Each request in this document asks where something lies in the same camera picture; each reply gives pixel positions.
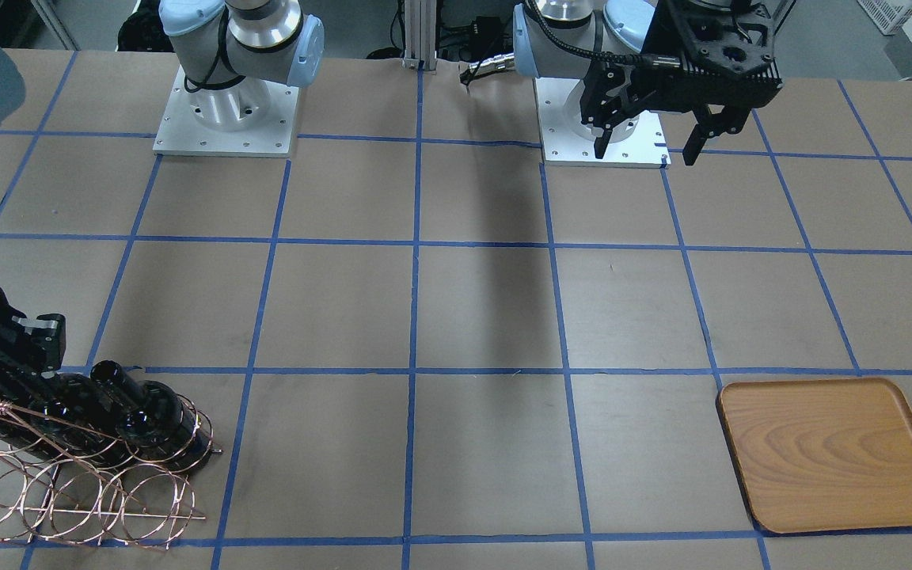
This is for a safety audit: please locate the aluminium frame post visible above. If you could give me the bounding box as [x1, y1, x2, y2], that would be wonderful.
[401, 0, 440, 73]

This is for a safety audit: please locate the dark wine bottle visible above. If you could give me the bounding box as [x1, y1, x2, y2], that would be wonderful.
[30, 373, 131, 469]
[89, 360, 211, 473]

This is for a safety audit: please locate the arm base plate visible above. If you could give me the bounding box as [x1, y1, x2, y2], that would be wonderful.
[535, 78, 671, 169]
[153, 69, 302, 158]

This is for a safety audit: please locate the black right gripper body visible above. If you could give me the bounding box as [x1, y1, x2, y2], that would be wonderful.
[0, 313, 66, 405]

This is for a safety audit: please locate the wooden tray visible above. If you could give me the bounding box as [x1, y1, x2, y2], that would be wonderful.
[716, 378, 912, 534]

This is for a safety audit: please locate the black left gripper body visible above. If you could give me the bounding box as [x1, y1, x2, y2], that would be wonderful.
[579, 1, 783, 127]

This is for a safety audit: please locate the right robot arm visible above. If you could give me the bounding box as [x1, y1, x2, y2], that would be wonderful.
[0, 1, 325, 378]

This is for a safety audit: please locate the copper wire bottle basket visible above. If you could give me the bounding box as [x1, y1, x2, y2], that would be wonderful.
[0, 386, 223, 549]

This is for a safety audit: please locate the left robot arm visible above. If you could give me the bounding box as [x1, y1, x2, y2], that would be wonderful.
[511, 1, 783, 169]

